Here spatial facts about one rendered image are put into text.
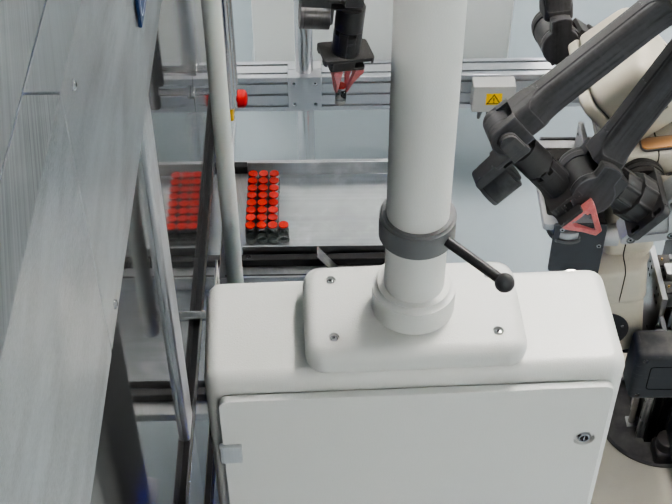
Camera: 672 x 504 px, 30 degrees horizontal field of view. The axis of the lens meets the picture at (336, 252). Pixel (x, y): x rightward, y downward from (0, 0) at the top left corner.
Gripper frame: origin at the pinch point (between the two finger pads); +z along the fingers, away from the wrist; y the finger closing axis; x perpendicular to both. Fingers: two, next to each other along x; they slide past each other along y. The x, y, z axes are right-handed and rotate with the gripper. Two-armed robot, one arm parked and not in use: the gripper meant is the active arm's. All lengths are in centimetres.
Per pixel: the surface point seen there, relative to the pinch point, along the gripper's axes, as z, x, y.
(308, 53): 52, -81, -19
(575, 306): -44, 101, 4
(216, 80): -53, 62, 41
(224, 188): -34, 63, 39
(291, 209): 26.1, 6.5, 10.0
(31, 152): -93, 120, 68
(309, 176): 25.7, -2.5, 3.7
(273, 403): -37, 104, 42
